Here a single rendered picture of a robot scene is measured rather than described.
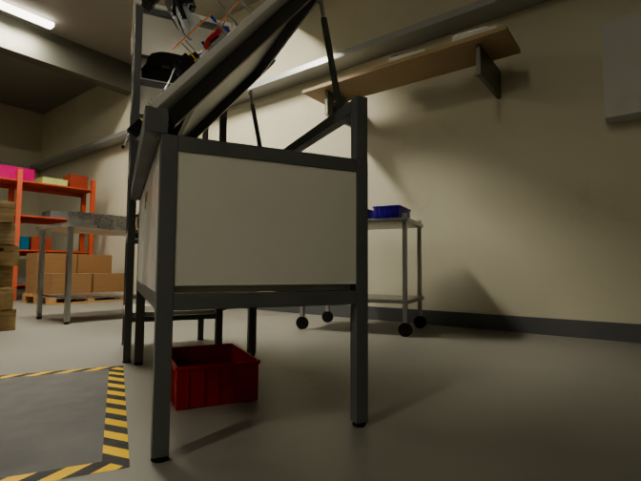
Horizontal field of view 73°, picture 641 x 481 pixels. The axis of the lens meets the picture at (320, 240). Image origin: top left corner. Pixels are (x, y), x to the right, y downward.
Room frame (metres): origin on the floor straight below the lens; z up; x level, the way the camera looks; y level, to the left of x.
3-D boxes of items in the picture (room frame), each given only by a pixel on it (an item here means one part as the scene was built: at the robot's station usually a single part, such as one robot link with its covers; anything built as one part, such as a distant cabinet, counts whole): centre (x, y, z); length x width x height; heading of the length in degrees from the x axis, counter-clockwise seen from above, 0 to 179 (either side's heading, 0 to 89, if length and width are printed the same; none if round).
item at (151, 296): (1.71, 0.38, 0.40); 1.18 x 0.60 x 0.80; 25
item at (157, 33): (2.51, 0.87, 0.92); 0.60 x 0.50 x 1.85; 25
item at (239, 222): (1.72, 0.37, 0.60); 1.17 x 0.58 x 0.40; 25
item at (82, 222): (4.41, 1.82, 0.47); 1.75 x 0.66 x 0.94; 143
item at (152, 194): (1.34, 0.53, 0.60); 0.55 x 0.03 x 0.39; 25
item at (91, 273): (5.98, 3.36, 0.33); 1.12 x 0.79 x 0.65; 143
